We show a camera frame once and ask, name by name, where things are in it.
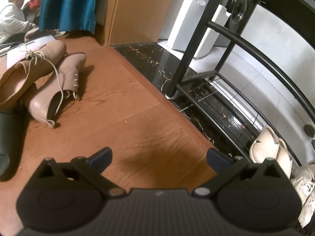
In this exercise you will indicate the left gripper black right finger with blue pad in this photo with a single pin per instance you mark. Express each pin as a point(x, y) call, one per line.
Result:
point(227, 169)

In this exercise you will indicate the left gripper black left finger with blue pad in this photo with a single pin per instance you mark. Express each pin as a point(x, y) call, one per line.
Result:
point(92, 167)

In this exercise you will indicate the cream sandal right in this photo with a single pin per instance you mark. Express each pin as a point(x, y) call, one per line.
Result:
point(283, 158)

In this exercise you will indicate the white sneaker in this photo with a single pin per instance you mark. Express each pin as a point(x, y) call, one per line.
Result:
point(303, 182)

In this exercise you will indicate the lower beige lace-up shoe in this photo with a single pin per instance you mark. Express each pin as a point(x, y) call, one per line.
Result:
point(45, 102)

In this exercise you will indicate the beige lace-up shoe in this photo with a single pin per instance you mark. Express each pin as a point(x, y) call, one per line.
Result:
point(34, 65)
point(45, 102)

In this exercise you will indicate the front black slide sandal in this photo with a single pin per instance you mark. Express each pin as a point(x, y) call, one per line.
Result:
point(12, 138)

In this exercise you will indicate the upper beige lace-up shoe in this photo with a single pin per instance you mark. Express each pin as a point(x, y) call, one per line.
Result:
point(34, 65)

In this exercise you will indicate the black metal shoe rack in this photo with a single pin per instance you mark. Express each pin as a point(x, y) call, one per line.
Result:
point(284, 31)

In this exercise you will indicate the purple white flat scale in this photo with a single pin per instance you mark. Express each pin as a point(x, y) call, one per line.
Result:
point(19, 52)

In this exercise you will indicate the teal curtain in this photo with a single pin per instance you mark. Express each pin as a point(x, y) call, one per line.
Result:
point(68, 15)

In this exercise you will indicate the person in white jacket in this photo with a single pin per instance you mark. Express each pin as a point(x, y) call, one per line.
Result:
point(13, 23)

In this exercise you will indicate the black speaker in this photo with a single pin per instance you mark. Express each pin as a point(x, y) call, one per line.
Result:
point(234, 14)

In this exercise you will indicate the leaning mirror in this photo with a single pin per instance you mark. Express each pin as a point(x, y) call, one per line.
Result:
point(30, 35)

